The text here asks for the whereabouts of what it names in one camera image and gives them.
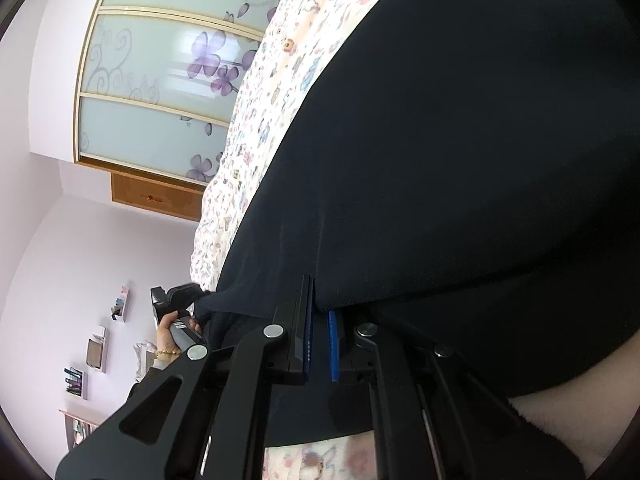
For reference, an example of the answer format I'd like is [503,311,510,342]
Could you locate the bear printed fleece blanket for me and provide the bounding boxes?
[190,0,640,480]

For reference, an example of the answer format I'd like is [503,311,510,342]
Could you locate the floral glass door wardrobe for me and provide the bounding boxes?
[74,0,301,187]

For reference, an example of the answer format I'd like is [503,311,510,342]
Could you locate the white wall shelf with books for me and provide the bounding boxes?
[63,365,87,401]

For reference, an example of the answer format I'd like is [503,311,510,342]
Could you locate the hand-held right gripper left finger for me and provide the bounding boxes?
[56,276,316,480]

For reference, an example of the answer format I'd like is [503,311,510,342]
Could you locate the wooden shelf unit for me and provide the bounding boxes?
[58,408,102,449]

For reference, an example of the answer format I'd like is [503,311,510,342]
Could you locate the white wall shelf with frame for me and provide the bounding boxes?
[87,326,109,374]

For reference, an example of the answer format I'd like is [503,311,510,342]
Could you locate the person's left hand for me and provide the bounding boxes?
[155,311,203,357]

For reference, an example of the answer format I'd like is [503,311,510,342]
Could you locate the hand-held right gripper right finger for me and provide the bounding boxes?
[327,310,586,480]

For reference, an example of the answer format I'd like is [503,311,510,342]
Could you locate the white storage rack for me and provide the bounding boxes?
[133,341,159,382]

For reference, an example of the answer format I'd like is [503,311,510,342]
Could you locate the white wall shelf with items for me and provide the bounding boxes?
[110,284,132,322]

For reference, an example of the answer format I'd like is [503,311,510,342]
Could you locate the wooden door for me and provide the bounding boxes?
[111,172,206,222]

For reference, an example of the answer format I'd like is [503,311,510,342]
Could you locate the black pants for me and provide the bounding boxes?
[192,0,640,448]

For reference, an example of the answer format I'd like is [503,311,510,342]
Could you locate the person's left forearm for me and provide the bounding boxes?
[127,354,182,406]

